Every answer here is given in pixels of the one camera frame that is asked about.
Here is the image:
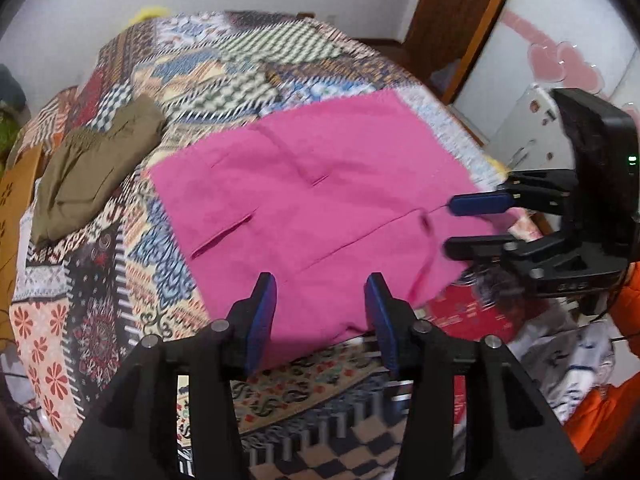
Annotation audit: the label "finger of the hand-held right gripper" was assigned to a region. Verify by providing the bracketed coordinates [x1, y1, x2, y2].
[444, 232, 583, 281]
[449, 169, 581, 217]

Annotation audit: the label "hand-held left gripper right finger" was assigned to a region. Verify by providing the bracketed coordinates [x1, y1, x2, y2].
[365, 272, 586, 480]

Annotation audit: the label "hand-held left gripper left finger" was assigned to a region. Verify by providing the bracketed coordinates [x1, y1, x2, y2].
[59, 272, 278, 480]

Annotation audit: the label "pink pants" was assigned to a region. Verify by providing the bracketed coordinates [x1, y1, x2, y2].
[149, 94, 523, 372]

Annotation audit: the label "person's right forearm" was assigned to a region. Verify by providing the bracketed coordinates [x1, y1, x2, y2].
[562, 260, 640, 471]

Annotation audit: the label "olive green pants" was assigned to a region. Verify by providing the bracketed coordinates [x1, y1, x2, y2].
[31, 94, 167, 250]

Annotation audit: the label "white cabinet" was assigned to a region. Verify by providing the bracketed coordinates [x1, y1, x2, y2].
[507, 82, 568, 171]

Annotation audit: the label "red printed cloth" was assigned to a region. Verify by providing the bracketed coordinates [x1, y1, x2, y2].
[422, 282, 528, 346]

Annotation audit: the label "patchwork printed bedspread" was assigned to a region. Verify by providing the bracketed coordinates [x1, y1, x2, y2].
[9, 9, 546, 480]

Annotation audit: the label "white printed cloth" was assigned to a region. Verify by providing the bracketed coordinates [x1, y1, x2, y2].
[507, 305, 618, 426]

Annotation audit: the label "wardrobe with heart stickers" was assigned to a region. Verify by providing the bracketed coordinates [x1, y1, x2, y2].
[447, 0, 640, 176]

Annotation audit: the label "brown wooden door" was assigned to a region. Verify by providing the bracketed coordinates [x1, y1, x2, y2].
[402, 0, 523, 106]

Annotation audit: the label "wooden lap desk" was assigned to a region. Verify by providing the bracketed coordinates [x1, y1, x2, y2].
[0, 145, 45, 346]

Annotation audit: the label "green patterned bag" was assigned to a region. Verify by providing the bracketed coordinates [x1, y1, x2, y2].
[0, 105, 28, 161]

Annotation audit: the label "yellow cushion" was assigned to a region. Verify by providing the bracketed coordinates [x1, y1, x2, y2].
[126, 6, 170, 27]

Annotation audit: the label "grey pillow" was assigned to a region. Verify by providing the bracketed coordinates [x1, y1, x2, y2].
[0, 64, 27, 108]

